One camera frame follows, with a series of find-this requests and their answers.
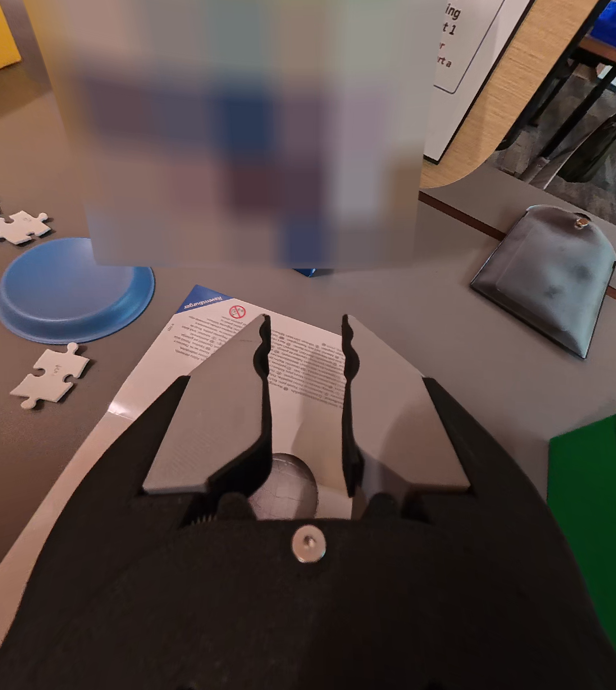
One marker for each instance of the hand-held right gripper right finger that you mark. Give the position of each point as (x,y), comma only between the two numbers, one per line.
(399,420)

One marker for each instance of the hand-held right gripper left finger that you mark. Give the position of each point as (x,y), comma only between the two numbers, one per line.
(216,415)

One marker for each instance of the white puzzle piece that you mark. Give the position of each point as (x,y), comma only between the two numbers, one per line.
(16,226)
(51,377)

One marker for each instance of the printed instruction leaflet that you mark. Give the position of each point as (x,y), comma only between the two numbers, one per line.
(308,366)

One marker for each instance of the blue round plastic stand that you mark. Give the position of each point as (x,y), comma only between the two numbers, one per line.
(70,294)

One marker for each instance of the grey plastic pouch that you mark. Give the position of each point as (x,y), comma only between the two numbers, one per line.
(548,280)

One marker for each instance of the green cloth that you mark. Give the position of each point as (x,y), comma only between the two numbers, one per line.
(604,512)

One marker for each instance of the white sign board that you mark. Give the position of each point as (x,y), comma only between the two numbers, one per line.
(464,81)

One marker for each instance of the dark metal table frame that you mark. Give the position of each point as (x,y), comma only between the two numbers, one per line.
(566,108)

